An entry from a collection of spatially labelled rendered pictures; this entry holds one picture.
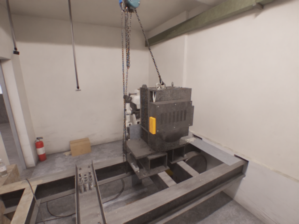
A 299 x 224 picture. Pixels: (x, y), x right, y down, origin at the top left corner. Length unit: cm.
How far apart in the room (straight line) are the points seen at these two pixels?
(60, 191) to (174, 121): 157
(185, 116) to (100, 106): 256
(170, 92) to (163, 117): 31
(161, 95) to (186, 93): 34
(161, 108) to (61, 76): 269
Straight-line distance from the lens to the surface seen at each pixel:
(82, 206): 154
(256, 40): 217
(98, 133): 390
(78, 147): 359
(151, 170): 177
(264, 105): 207
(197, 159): 236
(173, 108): 145
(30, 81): 370
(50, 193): 214
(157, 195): 152
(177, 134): 160
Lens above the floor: 175
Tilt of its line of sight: 14 degrees down
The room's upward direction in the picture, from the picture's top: straight up
